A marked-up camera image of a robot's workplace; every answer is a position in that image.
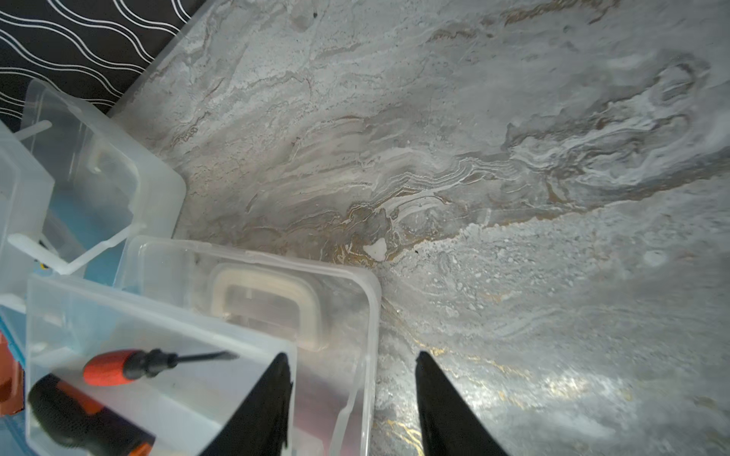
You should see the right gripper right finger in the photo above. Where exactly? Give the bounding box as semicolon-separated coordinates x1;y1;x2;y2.
414;351;508;456

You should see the blue rear toolbox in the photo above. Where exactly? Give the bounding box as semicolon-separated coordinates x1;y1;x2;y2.
0;76;188;366

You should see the red small screwdriver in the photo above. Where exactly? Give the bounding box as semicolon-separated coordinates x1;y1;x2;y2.
83;349;239;387

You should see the red tool case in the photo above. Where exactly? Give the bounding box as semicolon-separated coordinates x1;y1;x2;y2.
0;336;25;416

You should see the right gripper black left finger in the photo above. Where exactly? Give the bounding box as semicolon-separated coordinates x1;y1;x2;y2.
201;353;294;456

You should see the black orange screwdriver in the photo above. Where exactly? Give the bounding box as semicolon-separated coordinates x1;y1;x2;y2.
27;374;156;456

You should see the pink toolbox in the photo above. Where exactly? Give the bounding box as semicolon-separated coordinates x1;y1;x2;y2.
26;236;381;455

